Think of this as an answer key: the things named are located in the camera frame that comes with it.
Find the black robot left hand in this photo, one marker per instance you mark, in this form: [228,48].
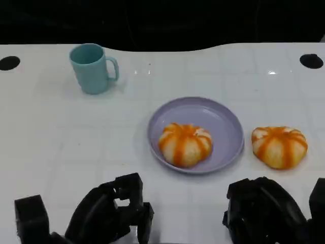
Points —
[99,213]

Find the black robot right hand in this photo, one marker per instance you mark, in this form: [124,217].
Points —
[266,211]

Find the orange white toy bread roll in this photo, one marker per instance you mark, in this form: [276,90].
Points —
[185,147]
[279,147]

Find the lilac plate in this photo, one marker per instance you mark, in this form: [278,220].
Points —
[223,122]

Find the pale green mug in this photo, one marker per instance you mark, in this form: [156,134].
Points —
[90,72]

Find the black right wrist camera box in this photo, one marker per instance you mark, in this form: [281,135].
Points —
[318,200]

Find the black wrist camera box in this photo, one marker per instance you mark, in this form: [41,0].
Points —
[31,216]
[318,200]

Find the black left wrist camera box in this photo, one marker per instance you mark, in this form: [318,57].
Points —
[31,216]

